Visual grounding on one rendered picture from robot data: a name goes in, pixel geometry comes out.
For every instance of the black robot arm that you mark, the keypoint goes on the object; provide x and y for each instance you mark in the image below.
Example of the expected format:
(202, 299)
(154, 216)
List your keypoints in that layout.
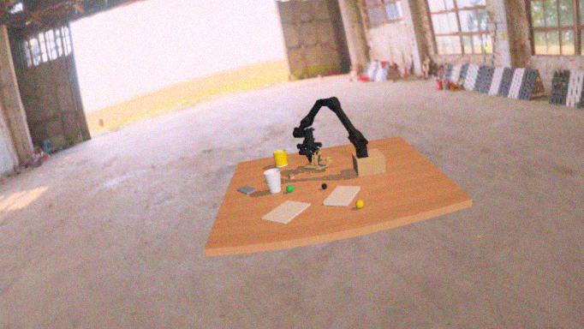
(355, 136)

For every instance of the yellow mug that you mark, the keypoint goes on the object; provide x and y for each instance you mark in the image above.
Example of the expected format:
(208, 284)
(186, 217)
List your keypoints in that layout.
(280, 158)

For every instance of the beige flat rectangular pad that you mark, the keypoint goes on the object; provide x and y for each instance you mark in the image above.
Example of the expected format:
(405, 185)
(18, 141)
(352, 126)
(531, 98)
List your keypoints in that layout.
(286, 211)

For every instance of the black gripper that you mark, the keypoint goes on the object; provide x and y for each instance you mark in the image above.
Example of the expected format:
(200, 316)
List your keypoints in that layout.
(310, 146)

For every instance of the grey cup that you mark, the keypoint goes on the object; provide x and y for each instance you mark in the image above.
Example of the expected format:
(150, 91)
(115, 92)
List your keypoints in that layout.
(273, 179)

